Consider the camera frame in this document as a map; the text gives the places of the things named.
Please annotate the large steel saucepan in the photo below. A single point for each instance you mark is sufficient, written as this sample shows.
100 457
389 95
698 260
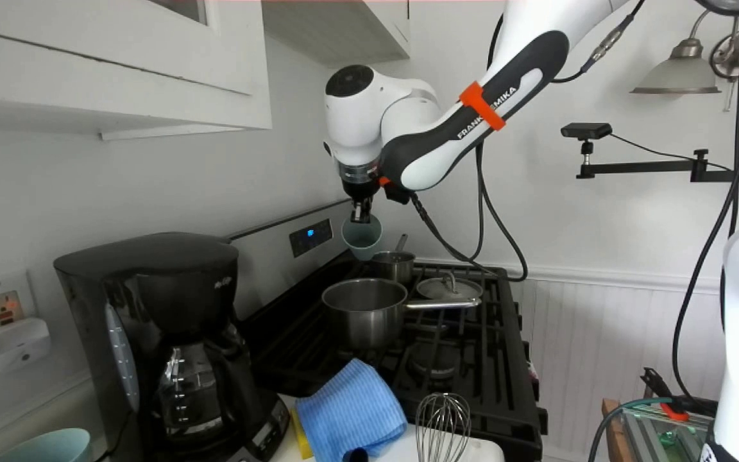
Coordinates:
366 316

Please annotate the black steel gas stove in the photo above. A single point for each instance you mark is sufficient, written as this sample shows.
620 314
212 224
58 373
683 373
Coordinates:
488 360

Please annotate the blue cloth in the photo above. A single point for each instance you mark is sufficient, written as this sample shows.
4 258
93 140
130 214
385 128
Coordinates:
353 410

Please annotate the black external camera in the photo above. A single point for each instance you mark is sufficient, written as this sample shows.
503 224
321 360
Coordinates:
587 132

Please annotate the pendant lamp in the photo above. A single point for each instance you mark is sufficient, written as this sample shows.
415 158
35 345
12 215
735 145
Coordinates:
676 74

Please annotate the small steel saucepan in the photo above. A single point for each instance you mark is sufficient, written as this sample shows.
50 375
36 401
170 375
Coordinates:
395 267

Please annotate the black coffee maker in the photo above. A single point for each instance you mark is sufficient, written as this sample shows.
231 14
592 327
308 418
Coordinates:
173 291

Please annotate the white plug-in device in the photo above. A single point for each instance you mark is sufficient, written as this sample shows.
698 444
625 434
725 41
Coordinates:
17 345

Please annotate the yellow sponge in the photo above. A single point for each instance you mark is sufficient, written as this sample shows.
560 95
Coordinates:
302 432

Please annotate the small teal cup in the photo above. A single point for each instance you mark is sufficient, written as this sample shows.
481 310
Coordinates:
50 448

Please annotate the large teal cup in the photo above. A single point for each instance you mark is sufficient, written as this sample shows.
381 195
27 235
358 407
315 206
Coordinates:
363 242

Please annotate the narrow white wall cabinet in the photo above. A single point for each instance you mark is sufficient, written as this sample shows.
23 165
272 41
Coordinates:
345 25

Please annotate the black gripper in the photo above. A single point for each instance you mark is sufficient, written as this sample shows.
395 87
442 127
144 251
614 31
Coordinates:
363 190

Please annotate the glass tray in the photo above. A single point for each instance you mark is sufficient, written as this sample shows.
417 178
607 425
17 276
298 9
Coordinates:
669 432

